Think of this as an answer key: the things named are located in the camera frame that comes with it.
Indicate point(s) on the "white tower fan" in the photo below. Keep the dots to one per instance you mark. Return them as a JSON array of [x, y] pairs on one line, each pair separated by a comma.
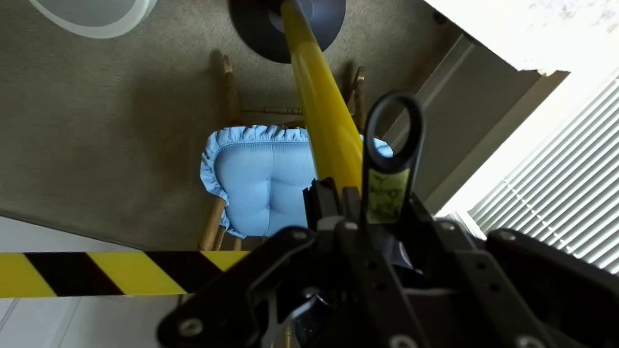
[[98, 13]]

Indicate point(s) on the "wooden chair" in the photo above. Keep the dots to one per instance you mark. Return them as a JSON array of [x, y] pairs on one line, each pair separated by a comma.
[[216, 225]]

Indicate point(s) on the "white panelled door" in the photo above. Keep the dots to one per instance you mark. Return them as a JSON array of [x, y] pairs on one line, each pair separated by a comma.
[[79, 322]]

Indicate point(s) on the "marble top wooden side table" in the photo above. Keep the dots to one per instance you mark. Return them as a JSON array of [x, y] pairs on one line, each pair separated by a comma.
[[535, 32]]

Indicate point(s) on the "white window blinds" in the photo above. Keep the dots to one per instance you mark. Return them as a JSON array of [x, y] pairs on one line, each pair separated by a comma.
[[562, 195]]

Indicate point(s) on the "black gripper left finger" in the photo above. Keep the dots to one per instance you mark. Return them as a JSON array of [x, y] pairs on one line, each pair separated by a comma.
[[272, 283]]

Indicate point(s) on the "yellow pole with black base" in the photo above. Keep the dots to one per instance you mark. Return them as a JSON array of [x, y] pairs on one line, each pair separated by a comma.
[[323, 104]]

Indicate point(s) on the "yellow black caution tape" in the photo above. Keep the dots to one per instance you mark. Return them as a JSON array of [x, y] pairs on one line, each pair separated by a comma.
[[98, 274]]

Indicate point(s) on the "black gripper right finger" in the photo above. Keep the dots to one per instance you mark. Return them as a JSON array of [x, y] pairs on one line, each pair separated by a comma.
[[516, 283]]

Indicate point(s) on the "blue ruffled seat cushion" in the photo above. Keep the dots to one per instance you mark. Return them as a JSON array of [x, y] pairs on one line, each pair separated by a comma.
[[264, 177]]

